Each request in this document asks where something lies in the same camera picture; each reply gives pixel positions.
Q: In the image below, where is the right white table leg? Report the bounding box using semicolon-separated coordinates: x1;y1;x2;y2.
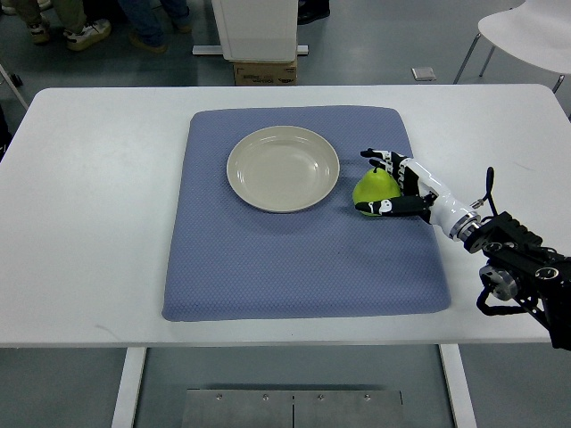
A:
438;344;477;428

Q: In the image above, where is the white green sneaker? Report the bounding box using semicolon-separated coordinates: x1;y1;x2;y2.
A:
63;19;112;52

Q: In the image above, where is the white cabinet panel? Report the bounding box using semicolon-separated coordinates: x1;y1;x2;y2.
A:
211;0;298;62

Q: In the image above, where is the white chair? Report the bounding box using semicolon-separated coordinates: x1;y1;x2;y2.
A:
453;0;570;92

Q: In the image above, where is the beige sneaker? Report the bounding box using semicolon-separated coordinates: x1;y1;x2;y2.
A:
27;20;50;45

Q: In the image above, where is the blue quilted mat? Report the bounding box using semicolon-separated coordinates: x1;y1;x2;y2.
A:
162;106;451;321

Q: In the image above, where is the white table leg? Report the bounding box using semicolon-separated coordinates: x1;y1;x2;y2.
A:
438;344;477;428
111;347;147;428

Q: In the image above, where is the left white table leg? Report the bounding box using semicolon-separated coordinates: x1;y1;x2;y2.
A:
111;347;147;428

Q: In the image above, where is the beige round plate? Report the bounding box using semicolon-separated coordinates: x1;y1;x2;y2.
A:
227;126;340;213

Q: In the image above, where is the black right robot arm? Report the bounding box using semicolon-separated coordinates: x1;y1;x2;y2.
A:
460;168;570;350

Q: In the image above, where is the metal floor plate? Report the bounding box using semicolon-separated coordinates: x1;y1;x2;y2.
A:
182;389;405;427

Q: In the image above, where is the grey table foot bar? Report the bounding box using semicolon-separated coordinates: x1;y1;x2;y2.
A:
192;45;310;56

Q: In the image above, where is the green pear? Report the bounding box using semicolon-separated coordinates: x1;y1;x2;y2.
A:
352;168;402;204

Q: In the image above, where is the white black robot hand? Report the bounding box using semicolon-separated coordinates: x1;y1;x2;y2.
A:
355;148;481;242

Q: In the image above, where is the small grey floor plate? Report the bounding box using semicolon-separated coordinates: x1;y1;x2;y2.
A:
411;67;437;81

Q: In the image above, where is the cardboard box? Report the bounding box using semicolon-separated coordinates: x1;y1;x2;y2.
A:
233;60;297;86

